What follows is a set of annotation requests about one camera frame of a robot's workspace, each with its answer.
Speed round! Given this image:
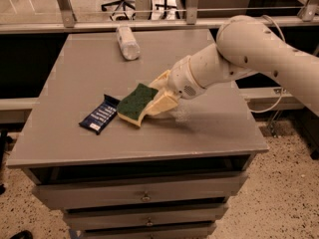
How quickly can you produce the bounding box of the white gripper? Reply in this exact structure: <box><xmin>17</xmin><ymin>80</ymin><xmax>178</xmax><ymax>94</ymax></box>
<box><xmin>146</xmin><ymin>56</ymin><xmax>205</xmax><ymax>116</ymax></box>

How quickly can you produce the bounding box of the green and yellow sponge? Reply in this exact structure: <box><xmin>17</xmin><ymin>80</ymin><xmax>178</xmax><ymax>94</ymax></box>
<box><xmin>117</xmin><ymin>84</ymin><xmax>159</xmax><ymax>126</ymax></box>

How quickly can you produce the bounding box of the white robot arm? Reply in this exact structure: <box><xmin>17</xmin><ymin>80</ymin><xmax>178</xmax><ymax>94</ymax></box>
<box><xmin>147</xmin><ymin>16</ymin><xmax>319</xmax><ymax>116</ymax></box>

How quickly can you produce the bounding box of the blue rxbar blueberry wrapper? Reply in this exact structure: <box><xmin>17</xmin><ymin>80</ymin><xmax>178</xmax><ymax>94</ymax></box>
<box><xmin>79</xmin><ymin>95</ymin><xmax>120</xmax><ymax>135</ymax></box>

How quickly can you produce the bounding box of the grey drawer cabinet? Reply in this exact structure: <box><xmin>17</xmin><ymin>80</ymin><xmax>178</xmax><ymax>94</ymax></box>
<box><xmin>5</xmin><ymin>28</ymin><xmax>269</xmax><ymax>239</ymax></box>

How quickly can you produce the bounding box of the black office chair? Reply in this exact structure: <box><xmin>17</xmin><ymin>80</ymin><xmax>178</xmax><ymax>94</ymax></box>
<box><xmin>101</xmin><ymin>0</ymin><xmax>135</xmax><ymax>20</ymax></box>

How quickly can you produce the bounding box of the bottom grey drawer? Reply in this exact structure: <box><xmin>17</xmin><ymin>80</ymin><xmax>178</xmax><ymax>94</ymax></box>
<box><xmin>83</xmin><ymin>221</ymin><xmax>216</xmax><ymax>239</ymax></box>

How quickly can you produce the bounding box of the grey drawer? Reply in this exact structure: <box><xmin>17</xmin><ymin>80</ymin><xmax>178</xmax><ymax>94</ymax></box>
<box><xmin>33</xmin><ymin>172</ymin><xmax>247</xmax><ymax>209</ymax></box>
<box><xmin>83</xmin><ymin>221</ymin><xmax>216</xmax><ymax>239</ymax></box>
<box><xmin>64</xmin><ymin>203</ymin><xmax>228</xmax><ymax>230</ymax></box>

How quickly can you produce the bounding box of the top grey drawer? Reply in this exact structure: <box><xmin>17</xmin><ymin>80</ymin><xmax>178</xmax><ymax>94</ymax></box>
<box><xmin>33</xmin><ymin>172</ymin><xmax>247</xmax><ymax>209</ymax></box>

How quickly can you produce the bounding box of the middle grey drawer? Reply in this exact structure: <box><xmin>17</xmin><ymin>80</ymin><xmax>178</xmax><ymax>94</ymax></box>
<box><xmin>64</xmin><ymin>203</ymin><xmax>228</xmax><ymax>230</ymax></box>

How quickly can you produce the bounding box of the metal window railing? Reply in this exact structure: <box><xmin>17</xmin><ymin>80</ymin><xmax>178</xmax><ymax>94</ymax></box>
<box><xmin>0</xmin><ymin>0</ymin><xmax>319</xmax><ymax>34</ymax></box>

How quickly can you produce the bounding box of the black shoe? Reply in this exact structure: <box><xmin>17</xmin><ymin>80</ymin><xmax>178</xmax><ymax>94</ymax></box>
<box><xmin>10</xmin><ymin>230</ymin><xmax>33</xmax><ymax>239</ymax></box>

